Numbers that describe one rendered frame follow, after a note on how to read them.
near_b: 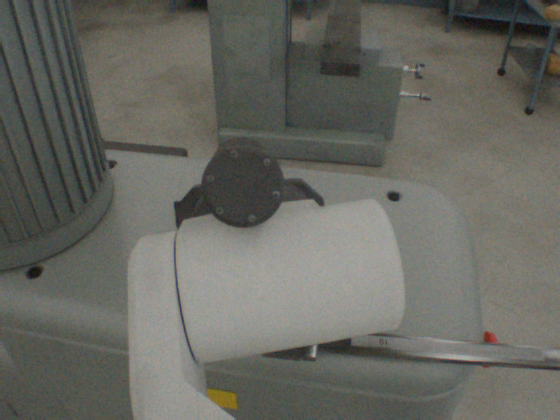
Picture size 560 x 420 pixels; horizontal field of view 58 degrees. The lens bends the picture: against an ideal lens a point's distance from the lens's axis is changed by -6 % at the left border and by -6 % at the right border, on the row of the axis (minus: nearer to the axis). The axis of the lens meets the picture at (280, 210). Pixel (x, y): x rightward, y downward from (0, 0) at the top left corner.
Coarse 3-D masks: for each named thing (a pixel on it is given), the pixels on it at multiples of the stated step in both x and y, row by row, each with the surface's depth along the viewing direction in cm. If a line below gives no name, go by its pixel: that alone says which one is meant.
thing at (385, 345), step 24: (360, 336) 40; (384, 336) 40; (408, 336) 40; (312, 360) 39; (432, 360) 39; (456, 360) 39; (480, 360) 39; (504, 360) 39; (528, 360) 38; (552, 360) 38
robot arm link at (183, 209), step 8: (200, 184) 44; (288, 184) 34; (296, 184) 43; (304, 184) 43; (192, 192) 42; (200, 192) 41; (304, 192) 43; (312, 192) 43; (184, 200) 42; (192, 200) 42; (200, 200) 34; (320, 200) 43; (176, 208) 42; (184, 208) 42; (192, 208) 39; (176, 216) 44; (184, 216) 42; (176, 224) 44
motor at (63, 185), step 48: (0, 0) 34; (48, 0) 38; (0, 48) 36; (48, 48) 39; (0, 96) 38; (48, 96) 41; (0, 144) 40; (48, 144) 43; (96, 144) 51; (0, 192) 42; (48, 192) 44; (96, 192) 51; (0, 240) 45; (48, 240) 46
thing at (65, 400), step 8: (64, 400) 55; (72, 400) 55; (80, 400) 55; (64, 408) 57; (72, 408) 56; (80, 408) 56; (88, 408) 55; (96, 408) 55; (104, 408) 55; (112, 408) 54; (120, 408) 54; (72, 416) 58; (80, 416) 57; (88, 416) 57; (96, 416) 56; (104, 416) 56; (112, 416) 55; (120, 416) 55; (128, 416) 55
